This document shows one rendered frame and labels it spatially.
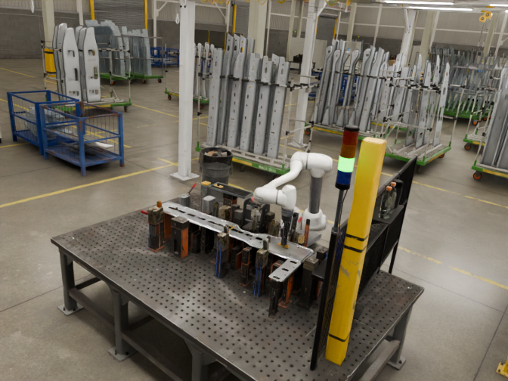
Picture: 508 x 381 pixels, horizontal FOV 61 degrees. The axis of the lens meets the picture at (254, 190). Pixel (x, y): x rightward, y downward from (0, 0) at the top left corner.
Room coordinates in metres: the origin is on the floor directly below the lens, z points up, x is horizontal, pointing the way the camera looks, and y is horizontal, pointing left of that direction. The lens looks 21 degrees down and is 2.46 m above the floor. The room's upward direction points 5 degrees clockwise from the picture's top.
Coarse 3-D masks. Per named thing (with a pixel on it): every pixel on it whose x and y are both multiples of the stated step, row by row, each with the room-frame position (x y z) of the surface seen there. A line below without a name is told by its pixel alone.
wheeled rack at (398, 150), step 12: (420, 84) 9.39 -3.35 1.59; (384, 120) 8.55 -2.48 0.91; (432, 120) 8.02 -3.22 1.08; (456, 120) 9.48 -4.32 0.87; (396, 144) 9.21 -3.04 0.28; (384, 156) 8.60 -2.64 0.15; (396, 156) 8.31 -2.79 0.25; (408, 156) 8.27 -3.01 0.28; (420, 156) 8.24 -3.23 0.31; (432, 156) 8.45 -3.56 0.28; (420, 168) 8.12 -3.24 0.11
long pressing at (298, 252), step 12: (168, 204) 3.31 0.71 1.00; (180, 216) 3.10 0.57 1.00; (192, 216) 3.11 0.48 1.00; (204, 216) 3.13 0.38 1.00; (216, 228) 2.93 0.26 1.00; (252, 240) 2.78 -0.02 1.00; (276, 240) 2.81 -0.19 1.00; (276, 252) 2.63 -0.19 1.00; (288, 252) 2.65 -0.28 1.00; (300, 252) 2.66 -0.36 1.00; (312, 252) 2.68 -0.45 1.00
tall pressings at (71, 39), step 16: (64, 32) 10.68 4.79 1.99; (80, 32) 11.20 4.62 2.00; (64, 48) 10.61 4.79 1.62; (80, 48) 11.14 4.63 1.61; (96, 48) 11.24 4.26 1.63; (64, 64) 10.56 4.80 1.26; (80, 64) 11.09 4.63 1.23; (96, 64) 11.19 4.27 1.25; (64, 80) 10.53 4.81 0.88; (80, 80) 10.84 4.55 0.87; (96, 80) 11.14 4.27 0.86; (80, 96) 10.77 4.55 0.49; (96, 96) 11.09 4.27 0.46
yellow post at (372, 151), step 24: (384, 144) 1.97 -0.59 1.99; (360, 168) 1.97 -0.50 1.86; (360, 192) 1.96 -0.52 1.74; (360, 216) 1.95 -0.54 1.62; (360, 240) 1.94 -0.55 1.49; (360, 264) 1.95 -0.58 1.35; (336, 288) 1.98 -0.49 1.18; (336, 312) 1.96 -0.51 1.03; (336, 336) 1.95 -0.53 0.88; (336, 360) 1.94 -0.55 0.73
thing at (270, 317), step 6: (276, 282) 2.29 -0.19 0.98; (276, 288) 2.29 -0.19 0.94; (276, 294) 2.29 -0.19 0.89; (270, 300) 2.31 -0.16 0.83; (276, 300) 2.30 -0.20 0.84; (270, 306) 2.31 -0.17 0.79; (276, 306) 2.31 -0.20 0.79; (270, 312) 2.31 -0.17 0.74; (276, 312) 2.31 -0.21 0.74; (264, 318) 2.29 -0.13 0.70; (270, 318) 2.29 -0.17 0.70; (276, 318) 2.30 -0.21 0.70
